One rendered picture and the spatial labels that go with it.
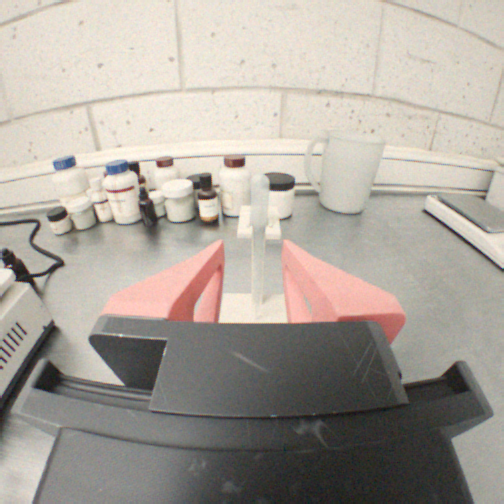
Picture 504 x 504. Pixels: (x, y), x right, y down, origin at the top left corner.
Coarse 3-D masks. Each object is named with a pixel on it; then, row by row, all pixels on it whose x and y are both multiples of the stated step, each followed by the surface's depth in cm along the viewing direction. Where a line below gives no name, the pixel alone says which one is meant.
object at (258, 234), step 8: (256, 232) 18; (256, 240) 18; (256, 248) 19; (256, 256) 19; (256, 264) 20; (256, 272) 20; (256, 280) 21; (256, 288) 22; (256, 296) 22; (256, 304) 23; (256, 312) 24
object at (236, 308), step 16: (272, 208) 20; (240, 224) 18; (272, 224) 18; (224, 304) 27; (240, 304) 27; (272, 304) 27; (224, 320) 25; (240, 320) 25; (256, 320) 25; (272, 320) 25
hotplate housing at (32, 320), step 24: (24, 288) 20; (0, 312) 17; (24, 312) 19; (48, 312) 23; (0, 336) 16; (24, 336) 19; (0, 360) 16; (24, 360) 19; (0, 384) 15; (0, 408) 15
